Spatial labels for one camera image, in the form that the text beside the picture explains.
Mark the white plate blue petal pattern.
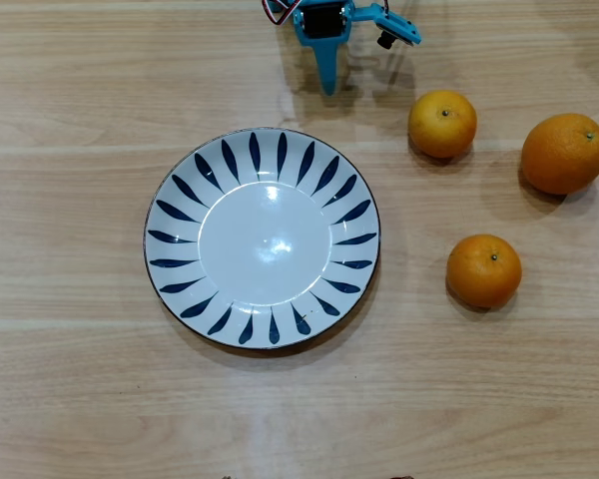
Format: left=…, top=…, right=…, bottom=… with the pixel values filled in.
left=142, top=126, right=382, bottom=350

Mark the small deep orange mandarin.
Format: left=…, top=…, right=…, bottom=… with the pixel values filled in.
left=445, top=234, right=523, bottom=309

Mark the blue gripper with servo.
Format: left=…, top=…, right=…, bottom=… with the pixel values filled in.
left=292, top=0, right=355, bottom=97

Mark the small yellowish orange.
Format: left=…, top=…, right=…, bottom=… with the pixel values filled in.
left=407, top=89, right=478, bottom=160

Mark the wrist camera on blue mount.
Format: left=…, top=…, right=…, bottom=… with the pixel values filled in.
left=351, top=3, right=423, bottom=51

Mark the large orange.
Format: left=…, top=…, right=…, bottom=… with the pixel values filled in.
left=520, top=113, right=599, bottom=196

